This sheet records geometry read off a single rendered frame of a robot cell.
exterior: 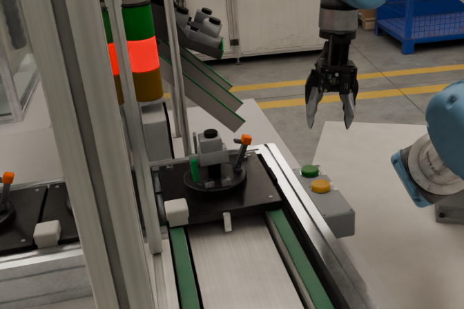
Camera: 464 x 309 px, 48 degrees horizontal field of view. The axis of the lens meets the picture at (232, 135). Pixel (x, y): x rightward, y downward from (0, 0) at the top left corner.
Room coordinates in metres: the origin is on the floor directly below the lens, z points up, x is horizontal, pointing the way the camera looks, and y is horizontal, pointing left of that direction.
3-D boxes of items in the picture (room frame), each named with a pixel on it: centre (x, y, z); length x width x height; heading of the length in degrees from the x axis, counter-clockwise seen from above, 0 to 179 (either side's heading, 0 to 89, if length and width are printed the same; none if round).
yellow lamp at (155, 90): (0.81, 0.13, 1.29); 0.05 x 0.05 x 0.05
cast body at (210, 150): (1.02, 0.06, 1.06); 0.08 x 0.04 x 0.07; 99
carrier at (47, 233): (0.98, 0.30, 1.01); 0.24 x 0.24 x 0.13; 9
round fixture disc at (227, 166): (1.02, 0.05, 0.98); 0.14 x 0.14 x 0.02
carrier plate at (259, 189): (1.02, 0.05, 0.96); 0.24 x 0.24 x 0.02; 9
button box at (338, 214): (0.97, -0.18, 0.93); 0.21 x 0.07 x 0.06; 9
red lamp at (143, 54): (0.81, 0.13, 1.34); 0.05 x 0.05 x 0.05
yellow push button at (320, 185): (0.97, -0.18, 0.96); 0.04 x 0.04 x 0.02
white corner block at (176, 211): (0.91, 0.13, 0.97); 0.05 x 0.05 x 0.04; 9
